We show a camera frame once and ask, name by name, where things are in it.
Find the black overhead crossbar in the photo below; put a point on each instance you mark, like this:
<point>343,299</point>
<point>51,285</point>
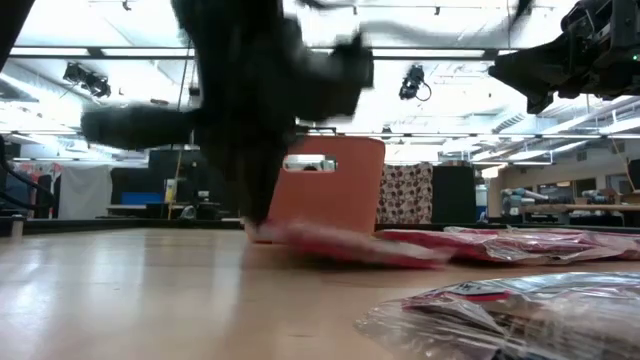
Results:
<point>125,53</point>

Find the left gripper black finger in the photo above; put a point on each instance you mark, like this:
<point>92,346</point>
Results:
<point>272,165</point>
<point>237,165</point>

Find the black cabinet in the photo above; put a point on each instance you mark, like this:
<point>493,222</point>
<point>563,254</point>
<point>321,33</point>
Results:
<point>454,195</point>

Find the brown dotted curtain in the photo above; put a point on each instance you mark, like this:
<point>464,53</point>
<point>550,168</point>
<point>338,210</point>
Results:
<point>405,195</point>

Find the orange plastic basket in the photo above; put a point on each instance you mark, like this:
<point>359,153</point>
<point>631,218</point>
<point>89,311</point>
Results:
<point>340,200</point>

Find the black room divider panel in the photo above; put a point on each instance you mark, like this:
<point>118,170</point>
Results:
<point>162,170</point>

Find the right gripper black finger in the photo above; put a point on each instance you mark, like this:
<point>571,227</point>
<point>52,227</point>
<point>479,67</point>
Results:
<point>540,75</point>

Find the black hanging camera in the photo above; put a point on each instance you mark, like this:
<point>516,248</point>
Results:
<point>412,82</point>

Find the wooden background table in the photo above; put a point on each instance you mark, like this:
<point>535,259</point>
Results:
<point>580,207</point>

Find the black ceiling equipment cluster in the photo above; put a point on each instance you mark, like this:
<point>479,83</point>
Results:
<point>87,80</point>

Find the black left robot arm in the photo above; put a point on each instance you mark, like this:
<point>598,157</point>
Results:
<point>10,20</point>

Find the blue panel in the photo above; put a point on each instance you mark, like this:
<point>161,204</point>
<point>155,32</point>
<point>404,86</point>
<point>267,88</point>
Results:
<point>141,198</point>

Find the clear plastic snack bag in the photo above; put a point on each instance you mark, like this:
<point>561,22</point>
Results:
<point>525,320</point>

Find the white hanging sheet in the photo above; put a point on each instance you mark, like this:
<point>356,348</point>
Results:
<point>85,192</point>

